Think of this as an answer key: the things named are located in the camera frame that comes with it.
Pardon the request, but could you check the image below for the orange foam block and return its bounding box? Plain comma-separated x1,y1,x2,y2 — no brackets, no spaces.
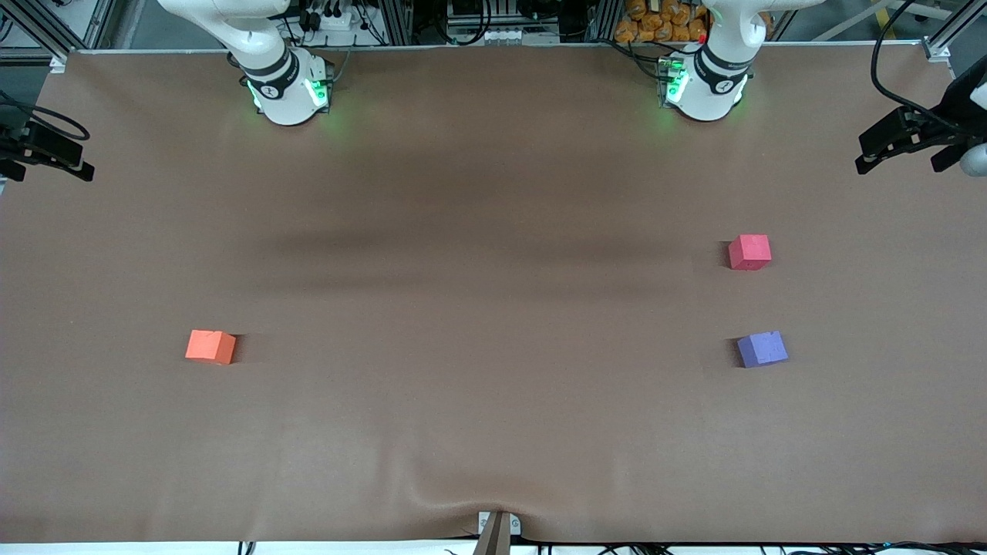
185,330,237,365

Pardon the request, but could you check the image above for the red foam block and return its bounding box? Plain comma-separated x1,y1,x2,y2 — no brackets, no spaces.
729,234,772,271

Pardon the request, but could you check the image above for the purple foam block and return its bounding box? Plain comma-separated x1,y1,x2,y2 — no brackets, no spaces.
736,331,790,368

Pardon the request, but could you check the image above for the pile of orange objects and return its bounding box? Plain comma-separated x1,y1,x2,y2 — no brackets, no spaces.
615,0,710,43

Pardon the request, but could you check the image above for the white power strip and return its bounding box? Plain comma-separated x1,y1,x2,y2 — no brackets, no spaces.
305,6,363,32

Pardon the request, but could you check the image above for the brown table mat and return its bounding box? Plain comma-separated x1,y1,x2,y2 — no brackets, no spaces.
0,42,987,544

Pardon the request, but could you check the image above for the metal table clamp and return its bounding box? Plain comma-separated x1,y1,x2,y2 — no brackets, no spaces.
472,511,522,555

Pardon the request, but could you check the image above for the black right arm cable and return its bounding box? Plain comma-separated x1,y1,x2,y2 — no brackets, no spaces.
0,91,91,143

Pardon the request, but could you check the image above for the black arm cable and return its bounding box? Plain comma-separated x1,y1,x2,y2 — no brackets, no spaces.
0,91,91,143
870,0,987,140

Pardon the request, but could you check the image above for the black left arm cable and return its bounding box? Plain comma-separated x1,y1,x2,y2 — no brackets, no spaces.
870,0,987,140

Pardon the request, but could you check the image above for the aluminium frame strut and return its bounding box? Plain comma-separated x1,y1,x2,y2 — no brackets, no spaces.
921,0,987,62
0,0,70,74

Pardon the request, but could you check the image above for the aluminium frame post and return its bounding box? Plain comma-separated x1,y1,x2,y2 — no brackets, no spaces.
382,0,413,45
590,0,622,43

